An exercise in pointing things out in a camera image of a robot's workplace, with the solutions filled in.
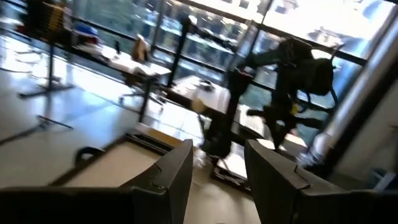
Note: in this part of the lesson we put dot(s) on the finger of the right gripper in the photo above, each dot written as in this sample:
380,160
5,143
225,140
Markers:
275,138
285,135

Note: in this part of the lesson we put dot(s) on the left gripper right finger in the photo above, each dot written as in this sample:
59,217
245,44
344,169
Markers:
273,186

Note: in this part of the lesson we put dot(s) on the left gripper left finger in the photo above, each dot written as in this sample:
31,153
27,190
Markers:
161,193

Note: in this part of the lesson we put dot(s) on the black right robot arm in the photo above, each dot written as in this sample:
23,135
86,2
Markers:
298,68

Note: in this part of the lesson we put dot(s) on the long black-legged desk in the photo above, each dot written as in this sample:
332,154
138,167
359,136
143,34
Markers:
124,62

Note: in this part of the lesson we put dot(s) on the brown jacket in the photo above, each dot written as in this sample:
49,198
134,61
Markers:
140,49

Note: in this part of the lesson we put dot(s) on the black pegboard orange dots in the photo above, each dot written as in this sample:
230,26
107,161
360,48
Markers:
46,21

